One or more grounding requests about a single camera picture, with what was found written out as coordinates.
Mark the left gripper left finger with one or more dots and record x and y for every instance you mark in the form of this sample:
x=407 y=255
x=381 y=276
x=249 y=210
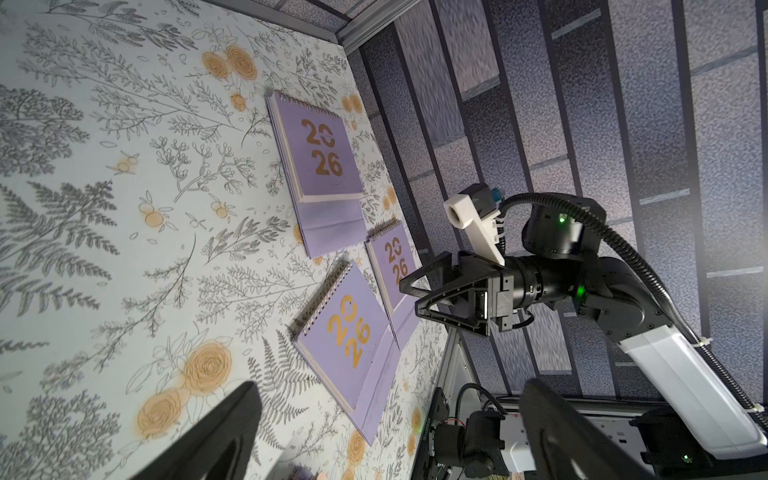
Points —
x=219 y=446

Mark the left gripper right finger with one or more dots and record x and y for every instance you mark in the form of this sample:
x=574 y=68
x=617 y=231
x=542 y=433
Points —
x=563 y=442

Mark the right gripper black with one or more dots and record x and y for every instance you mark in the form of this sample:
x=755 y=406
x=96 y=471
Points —
x=506 y=296

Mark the purple 2026 calendar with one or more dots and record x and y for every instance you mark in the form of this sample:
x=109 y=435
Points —
x=392 y=260
x=321 y=172
x=346 y=338

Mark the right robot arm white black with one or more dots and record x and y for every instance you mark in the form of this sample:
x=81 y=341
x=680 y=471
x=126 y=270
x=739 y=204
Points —
x=547 y=248

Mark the right aluminium frame post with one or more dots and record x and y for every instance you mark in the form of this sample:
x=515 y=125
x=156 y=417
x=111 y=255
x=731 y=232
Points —
x=371 y=21

